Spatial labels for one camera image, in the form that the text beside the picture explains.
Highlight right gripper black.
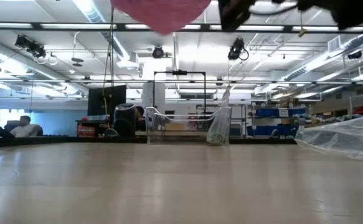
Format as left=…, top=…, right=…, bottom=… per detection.
left=217, top=0, right=258, bottom=32

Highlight pink elastic bandage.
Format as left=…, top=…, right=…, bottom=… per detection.
left=110, top=0, right=212, bottom=35

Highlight clear plastic zip bag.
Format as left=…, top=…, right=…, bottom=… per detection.
left=294, top=114, right=363, bottom=162

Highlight black overhead gantry bar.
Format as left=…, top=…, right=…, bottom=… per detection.
left=0, top=78, right=363, bottom=85
left=0, top=21, right=363, bottom=34

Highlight blue storage bin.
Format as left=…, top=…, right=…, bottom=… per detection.
left=246, top=124, right=298, bottom=137
left=255, top=107, right=307, bottom=118

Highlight clear plastic bin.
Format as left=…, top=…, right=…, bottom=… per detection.
left=144, top=105, right=232, bottom=146

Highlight person behind fan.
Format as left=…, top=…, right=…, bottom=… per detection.
left=134, top=106, right=146, bottom=132

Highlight black monitor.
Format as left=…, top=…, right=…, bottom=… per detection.
left=87, top=84, right=128, bottom=117

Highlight red packages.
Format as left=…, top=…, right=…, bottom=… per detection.
left=76, top=123, right=96, bottom=138

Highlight seated person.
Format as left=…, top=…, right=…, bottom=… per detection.
left=9, top=115, right=44, bottom=138

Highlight black ceiling camera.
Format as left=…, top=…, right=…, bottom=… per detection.
left=151, top=45, right=165, bottom=60
left=227, top=37, right=250, bottom=62
left=14, top=34, right=47, bottom=59

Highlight black stand frame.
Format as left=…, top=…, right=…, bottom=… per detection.
left=152, top=70, right=207, bottom=108

